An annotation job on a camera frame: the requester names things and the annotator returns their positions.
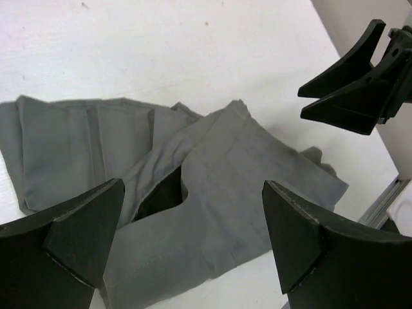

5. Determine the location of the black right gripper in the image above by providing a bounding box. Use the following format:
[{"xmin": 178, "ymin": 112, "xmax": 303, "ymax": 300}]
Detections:
[{"xmin": 297, "ymin": 19, "xmax": 411, "ymax": 135}]

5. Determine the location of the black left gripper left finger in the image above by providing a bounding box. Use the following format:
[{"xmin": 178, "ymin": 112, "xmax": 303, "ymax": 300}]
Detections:
[{"xmin": 1, "ymin": 179, "xmax": 125, "ymax": 308}]

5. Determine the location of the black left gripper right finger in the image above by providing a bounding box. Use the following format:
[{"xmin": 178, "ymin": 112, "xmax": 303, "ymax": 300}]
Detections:
[{"xmin": 262, "ymin": 181, "xmax": 411, "ymax": 308}]

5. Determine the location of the grey pleated skirt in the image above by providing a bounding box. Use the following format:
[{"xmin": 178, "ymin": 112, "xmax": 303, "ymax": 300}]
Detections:
[{"xmin": 1, "ymin": 96, "xmax": 348, "ymax": 308}]

